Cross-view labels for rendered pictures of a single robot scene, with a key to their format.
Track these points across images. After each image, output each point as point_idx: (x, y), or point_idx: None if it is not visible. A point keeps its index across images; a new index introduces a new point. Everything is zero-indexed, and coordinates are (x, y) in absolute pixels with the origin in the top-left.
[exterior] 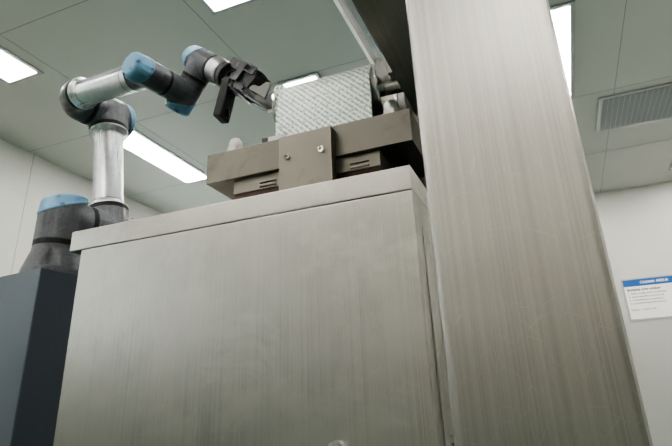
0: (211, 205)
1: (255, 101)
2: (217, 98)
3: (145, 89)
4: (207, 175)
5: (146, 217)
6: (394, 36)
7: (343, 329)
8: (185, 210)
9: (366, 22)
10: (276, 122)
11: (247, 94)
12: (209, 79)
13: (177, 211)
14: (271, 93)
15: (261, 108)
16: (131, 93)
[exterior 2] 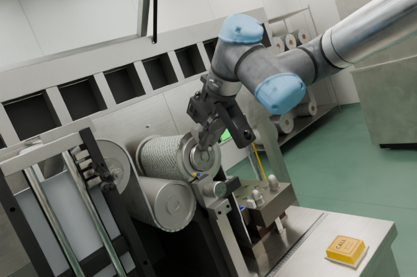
0: (298, 207)
1: (218, 136)
2: (246, 119)
3: (329, 72)
4: (294, 194)
5: (334, 212)
6: None
7: None
8: (311, 208)
9: (227, 142)
10: (222, 164)
11: (225, 129)
12: (241, 85)
13: (316, 209)
14: (195, 128)
15: (205, 141)
16: (356, 59)
